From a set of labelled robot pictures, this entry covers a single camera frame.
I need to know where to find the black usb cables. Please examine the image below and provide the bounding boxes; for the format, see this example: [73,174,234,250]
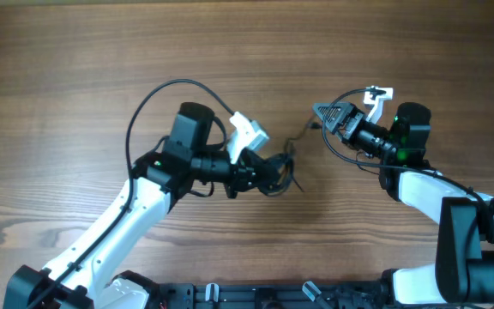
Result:
[257,141,306,197]

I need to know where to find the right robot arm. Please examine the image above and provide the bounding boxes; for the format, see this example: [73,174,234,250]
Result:
[313,101,494,307]

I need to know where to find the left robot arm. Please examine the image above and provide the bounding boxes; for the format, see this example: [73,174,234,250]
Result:
[3,102,279,308]

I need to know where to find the right camera black cable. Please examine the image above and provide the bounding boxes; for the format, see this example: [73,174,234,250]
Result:
[320,88,494,309]

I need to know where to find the camera black cable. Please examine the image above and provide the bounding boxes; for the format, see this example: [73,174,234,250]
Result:
[23,78,236,309]
[320,88,494,309]

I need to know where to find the left camera black cable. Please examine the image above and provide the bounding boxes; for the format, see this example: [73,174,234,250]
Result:
[23,78,236,309]

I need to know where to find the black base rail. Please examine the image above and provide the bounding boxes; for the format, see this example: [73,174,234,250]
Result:
[154,281,389,309]

